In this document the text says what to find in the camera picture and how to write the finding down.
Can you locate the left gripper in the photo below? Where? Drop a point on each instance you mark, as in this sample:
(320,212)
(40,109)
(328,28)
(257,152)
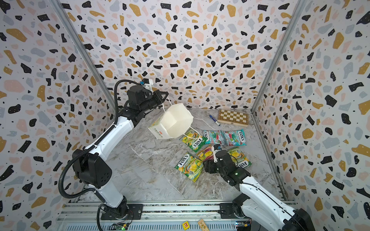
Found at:
(156,95)

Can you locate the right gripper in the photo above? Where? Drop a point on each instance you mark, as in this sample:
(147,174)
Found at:
(209,163)

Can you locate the green spring tea candy bag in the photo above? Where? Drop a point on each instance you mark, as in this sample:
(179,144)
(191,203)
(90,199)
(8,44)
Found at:
(239,158)

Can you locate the mint blossom candy bag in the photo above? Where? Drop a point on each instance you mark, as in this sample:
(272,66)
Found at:
(214,137)
(234,138)

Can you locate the yellow candy bag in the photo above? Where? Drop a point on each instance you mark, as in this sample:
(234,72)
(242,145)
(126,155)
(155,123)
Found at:
(190,166)

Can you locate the white floral paper bag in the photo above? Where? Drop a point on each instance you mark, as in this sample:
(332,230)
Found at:
(173,123)

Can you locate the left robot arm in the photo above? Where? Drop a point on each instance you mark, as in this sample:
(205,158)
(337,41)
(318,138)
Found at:
(90,165)

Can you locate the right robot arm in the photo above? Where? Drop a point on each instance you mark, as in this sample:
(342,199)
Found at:
(255,201)

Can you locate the blue white marker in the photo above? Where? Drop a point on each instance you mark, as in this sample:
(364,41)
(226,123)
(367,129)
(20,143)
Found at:
(215,120)

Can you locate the wooden chessboard box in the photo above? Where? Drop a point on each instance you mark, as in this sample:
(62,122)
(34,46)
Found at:
(233,118)

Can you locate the wooden mousetrap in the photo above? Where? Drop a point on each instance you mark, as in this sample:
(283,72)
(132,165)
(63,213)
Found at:
(203,225)

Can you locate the yellow sticker tag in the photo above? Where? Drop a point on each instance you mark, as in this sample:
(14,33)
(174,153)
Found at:
(186,225)

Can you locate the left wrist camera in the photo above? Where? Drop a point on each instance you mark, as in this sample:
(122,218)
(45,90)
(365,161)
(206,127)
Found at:
(146,83)

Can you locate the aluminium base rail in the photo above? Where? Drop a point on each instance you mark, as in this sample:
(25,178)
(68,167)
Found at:
(153,216)

